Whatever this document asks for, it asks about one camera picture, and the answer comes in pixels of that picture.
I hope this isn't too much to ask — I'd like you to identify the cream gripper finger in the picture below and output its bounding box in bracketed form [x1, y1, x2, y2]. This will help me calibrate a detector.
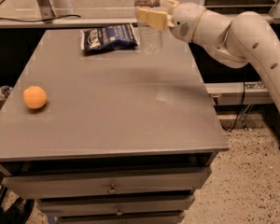
[135, 7, 175, 31]
[160, 0, 179, 14]

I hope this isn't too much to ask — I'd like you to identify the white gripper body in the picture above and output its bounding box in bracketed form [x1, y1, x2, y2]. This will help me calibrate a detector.
[170, 3, 206, 43]

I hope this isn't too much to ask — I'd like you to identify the clear plastic water bottle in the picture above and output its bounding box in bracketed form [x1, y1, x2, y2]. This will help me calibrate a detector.
[134, 0, 162, 54]

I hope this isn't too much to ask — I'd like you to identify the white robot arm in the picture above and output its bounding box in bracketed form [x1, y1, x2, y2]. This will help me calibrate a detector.
[135, 0, 280, 113]

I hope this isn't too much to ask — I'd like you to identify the blue snack bag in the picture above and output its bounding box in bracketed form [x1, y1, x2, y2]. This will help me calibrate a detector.
[80, 24, 138, 53]

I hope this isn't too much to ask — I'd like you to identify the grey drawer cabinet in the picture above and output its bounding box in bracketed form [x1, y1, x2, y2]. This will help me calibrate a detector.
[0, 30, 228, 224]

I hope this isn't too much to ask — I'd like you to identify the orange ball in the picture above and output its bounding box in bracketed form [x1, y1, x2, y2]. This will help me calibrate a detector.
[22, 86, 48, 109]

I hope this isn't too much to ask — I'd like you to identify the black object on floor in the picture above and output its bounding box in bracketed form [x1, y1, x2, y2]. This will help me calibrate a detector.
[0, 186, 35, 224]

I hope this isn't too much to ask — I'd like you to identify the black cable on rail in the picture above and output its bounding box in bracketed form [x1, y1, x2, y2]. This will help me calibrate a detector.
[0, 14, 82, 23]

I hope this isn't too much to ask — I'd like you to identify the metal frame rail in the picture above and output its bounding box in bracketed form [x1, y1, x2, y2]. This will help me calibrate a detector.
[0, 14, 280, 29]

